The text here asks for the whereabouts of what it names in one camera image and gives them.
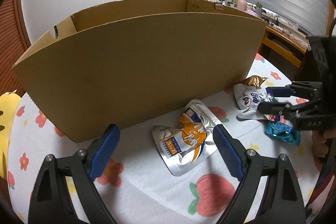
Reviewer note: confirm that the silver orange pouch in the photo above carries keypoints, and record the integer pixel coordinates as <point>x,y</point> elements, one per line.
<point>181,142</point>

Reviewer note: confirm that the blue foil wrapper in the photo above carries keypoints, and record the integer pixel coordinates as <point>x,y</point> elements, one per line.
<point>281,132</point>

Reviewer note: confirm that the white power strip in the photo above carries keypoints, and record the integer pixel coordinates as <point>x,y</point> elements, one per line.
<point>275,25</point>

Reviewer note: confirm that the yellow plush toy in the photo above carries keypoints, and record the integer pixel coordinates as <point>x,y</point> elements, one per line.
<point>4,140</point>

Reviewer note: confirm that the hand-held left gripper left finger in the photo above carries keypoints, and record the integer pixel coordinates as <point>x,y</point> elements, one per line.
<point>103,153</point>

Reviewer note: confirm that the pink tissue box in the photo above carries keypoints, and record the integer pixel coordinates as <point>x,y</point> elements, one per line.
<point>252,13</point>

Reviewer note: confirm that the wooden sideboard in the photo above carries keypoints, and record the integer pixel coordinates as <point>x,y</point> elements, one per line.
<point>278,48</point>

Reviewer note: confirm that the brown cardboard box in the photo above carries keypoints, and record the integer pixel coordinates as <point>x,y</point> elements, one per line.
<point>131,69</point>

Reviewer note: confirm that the white blue snack packet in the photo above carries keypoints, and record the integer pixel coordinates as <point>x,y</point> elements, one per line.
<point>249,102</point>

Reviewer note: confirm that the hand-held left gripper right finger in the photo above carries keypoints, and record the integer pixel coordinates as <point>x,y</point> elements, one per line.
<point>228,153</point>

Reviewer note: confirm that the gold brown wrapper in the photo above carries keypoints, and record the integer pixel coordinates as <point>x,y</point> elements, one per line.
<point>256,81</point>

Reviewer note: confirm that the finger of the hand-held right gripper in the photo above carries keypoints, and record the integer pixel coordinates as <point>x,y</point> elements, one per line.
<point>273,108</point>
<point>278,92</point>

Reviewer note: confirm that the pink bottle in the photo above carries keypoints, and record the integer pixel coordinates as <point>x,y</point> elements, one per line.
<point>241,3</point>

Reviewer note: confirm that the person's right hand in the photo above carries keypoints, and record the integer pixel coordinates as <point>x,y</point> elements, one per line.
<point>320,145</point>

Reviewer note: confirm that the wooden louvered wardrobe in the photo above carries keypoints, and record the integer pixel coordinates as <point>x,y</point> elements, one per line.
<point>10,37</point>

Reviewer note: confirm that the green bottle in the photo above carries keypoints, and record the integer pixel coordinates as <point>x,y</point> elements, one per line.
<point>258,9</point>

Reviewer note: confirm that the flower strawberry print blanket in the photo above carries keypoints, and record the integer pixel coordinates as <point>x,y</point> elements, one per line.
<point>157,192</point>

